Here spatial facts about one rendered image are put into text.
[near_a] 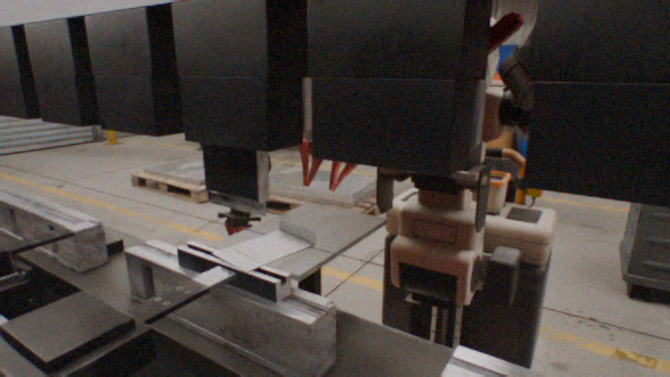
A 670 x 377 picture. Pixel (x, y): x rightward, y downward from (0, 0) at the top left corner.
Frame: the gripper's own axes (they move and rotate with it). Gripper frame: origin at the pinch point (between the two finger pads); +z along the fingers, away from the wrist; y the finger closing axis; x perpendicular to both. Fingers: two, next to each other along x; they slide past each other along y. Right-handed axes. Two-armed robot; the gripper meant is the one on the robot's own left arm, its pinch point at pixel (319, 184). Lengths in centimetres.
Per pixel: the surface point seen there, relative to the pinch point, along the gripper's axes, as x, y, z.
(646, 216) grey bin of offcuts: 213, 66, -59
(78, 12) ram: -35.0, -25.7, -11.3
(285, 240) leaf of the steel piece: -6.1, 1.1, 11.3
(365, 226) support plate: 5.0, 8.3, 4.9
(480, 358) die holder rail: -11.0, 33.6, 17.6
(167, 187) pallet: 220, -333, -13
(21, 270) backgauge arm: -13, -58, 33
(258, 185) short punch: -21.2, 5.7, 5.9
